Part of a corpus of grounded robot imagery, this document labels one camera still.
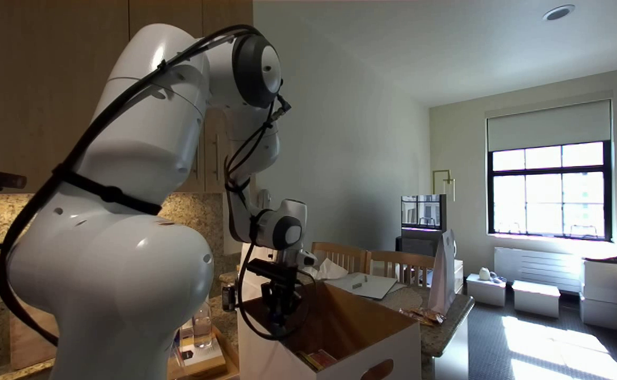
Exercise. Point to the shallow cardboard bottle tray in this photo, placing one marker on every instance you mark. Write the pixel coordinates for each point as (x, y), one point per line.
(203, 366)

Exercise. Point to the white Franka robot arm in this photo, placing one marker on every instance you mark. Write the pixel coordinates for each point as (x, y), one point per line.
(111, 282)

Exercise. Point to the white floor box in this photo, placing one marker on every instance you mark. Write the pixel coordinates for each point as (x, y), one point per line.
(486, 292)
(536, 300)

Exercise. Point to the crumpled white tissue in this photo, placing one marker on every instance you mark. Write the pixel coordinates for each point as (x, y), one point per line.
(331, 271)

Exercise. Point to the black framed window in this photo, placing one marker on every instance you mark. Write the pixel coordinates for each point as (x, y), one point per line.
(550, 170)

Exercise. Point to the large open cardboard box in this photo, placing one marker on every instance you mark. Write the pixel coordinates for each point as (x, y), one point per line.
(394, 350)

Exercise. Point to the wooden dining chair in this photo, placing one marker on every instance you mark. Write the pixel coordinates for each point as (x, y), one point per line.
(336, 250)
(400, 258)

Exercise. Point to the wooden wall cabinets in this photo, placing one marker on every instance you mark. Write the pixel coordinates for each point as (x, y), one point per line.
(40, 70)

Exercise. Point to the thin metal floor stand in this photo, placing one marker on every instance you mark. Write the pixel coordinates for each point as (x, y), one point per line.
(451, 183)

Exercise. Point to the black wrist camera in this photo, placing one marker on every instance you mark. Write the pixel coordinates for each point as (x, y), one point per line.
(263, 266)

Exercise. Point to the round ceiling light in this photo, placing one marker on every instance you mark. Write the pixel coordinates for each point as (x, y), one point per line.
(559, 14)

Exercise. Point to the wooden dining table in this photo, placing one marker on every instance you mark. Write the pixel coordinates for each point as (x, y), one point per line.
(443, 330)

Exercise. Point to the white radiator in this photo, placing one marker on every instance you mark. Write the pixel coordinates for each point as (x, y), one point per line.
(538, 269)

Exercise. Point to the dark bottle with tan cap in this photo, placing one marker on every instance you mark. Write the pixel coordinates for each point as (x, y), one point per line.
(230, 298)

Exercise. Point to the grey notebook with pen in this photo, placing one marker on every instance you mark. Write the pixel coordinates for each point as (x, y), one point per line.
(373, 288)

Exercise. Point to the stack of white boxes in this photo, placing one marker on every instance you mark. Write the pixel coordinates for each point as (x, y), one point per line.
(602, 297)

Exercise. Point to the white roller blind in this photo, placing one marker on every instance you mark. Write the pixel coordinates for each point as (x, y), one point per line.
(549, 126)

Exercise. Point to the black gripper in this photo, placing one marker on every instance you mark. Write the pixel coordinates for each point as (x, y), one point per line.
(280, 292)

